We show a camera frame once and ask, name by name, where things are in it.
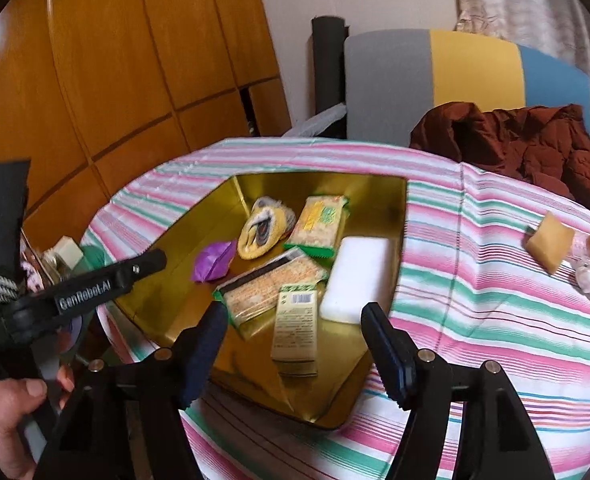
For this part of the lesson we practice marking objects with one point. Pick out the grey yellow blue headboard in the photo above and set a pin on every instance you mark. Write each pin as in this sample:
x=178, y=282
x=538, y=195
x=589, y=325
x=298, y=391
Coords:
x=395, y=76

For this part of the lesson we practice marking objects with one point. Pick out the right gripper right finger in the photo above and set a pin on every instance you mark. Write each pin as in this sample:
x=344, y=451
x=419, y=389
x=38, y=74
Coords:
x=393, y=353

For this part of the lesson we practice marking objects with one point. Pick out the dark red quilted jacket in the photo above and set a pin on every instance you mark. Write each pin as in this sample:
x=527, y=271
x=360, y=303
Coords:
x=545, y=146

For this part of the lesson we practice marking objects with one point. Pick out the gold metal tin box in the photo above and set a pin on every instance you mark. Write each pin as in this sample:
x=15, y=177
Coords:
x=170, y=301

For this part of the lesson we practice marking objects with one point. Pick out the purple plastic bag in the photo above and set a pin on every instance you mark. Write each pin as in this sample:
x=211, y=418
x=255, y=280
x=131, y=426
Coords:
x=213, y=262

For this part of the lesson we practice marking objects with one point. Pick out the Weidan rice cracker packet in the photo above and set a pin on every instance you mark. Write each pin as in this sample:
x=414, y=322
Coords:
x=316, y=231

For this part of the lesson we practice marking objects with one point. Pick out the black rolled mat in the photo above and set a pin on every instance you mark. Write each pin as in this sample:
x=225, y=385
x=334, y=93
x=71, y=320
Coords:
x=328, y=36

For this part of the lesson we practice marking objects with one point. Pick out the white soap block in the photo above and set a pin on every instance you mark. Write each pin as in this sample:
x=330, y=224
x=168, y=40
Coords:
x=364, y=271

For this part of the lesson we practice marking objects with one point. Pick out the green-edged rice cracker packet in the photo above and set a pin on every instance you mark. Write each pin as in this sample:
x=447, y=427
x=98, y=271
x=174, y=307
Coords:
x=255, y=292

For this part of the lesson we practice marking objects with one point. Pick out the wooden wardrobe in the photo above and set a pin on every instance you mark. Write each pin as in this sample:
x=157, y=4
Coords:
x=96, y=92

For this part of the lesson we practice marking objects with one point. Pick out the striped pink green bedsheet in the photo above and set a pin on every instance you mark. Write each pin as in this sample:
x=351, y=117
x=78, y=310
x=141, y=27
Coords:
x=467, y=289

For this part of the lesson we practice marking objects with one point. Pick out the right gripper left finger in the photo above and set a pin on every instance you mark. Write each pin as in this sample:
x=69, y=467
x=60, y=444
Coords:
x=194, y=353

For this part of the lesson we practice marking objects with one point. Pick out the small white box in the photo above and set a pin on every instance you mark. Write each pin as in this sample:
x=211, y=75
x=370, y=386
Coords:
x=67, y=252

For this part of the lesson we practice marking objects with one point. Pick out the person left hand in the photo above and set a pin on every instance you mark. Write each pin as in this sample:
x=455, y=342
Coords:
x=18, y=398

